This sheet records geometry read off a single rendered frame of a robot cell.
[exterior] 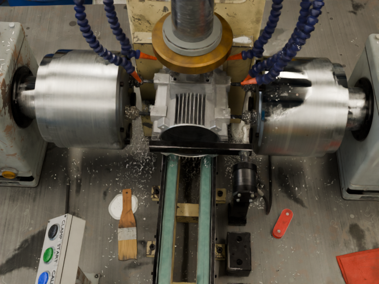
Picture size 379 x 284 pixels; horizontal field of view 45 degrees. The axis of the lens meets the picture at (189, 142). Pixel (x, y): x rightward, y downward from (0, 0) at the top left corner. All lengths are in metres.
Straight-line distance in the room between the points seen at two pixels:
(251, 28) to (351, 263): 0.67
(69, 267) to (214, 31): 0.58
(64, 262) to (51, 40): 0.93
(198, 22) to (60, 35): 0.85
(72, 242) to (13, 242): 0.36
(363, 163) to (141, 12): 0.68
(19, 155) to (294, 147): 0.69
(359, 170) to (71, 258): 0.73
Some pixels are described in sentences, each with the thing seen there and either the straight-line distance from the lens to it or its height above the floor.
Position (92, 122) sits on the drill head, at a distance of 1.08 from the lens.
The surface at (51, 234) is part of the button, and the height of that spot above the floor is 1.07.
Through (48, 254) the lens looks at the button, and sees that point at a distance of 1.00.
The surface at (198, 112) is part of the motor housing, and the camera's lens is 1.07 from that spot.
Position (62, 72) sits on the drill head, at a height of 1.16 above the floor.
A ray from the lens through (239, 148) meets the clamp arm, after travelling 1.11.
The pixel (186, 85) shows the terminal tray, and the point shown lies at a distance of 1.08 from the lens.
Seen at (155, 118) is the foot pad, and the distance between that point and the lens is 1.12.
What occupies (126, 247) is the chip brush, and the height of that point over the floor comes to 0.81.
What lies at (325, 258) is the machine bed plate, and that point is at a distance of 1.29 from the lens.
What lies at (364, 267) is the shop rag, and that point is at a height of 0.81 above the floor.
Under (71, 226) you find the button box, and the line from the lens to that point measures 1.00.
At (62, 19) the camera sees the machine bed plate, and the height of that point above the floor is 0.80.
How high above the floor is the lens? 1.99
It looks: 59 degrees down
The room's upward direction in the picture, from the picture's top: straight up
